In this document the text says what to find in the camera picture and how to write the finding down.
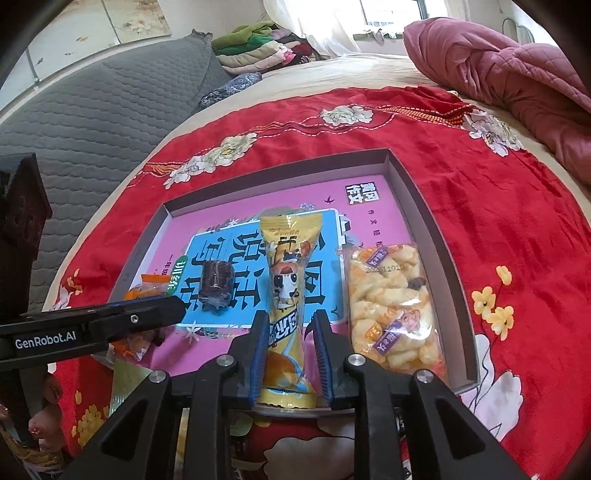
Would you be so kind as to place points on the green snack packet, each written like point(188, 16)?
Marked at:
point(124, 383)

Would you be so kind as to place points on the pile of folded clothes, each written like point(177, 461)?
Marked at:
point(263, 48)

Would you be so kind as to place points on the white curtain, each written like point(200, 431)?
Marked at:
point(314, 23)

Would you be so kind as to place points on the yellow snack packet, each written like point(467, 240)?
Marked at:
point(288, 277)

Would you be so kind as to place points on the window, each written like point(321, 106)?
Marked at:
point(392, 11)

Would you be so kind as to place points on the beige bed sheet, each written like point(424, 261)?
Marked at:
point(346, 71)

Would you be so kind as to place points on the pink quilt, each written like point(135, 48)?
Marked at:
point(508, 74)

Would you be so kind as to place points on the chocolate roll cake packet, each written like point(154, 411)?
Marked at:
point(217, 281)

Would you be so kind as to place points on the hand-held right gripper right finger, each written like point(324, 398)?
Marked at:
point(323, 360)

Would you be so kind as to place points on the clothes on windowsill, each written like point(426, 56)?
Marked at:
point(378, 34)

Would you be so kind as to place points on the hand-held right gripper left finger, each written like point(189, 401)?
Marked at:
point(258, 355)

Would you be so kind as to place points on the cardboard box with pink bottom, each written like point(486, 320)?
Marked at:
point(369, 221)

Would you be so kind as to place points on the person's left hand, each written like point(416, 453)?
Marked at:
point(46, 415)

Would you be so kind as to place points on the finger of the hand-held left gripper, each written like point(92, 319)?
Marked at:
point(134, 317)

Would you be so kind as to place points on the orange snack packet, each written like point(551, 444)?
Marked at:
point(147, 288)

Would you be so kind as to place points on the red floral blanket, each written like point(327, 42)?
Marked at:
point(461, 184)

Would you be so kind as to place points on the clear puffed snack bag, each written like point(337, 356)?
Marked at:
point(388, 300)

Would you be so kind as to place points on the grey quilted headboard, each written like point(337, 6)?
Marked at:
point(92, 115)

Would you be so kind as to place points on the dark blue patterned pillow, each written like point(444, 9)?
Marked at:
point(228, 92)

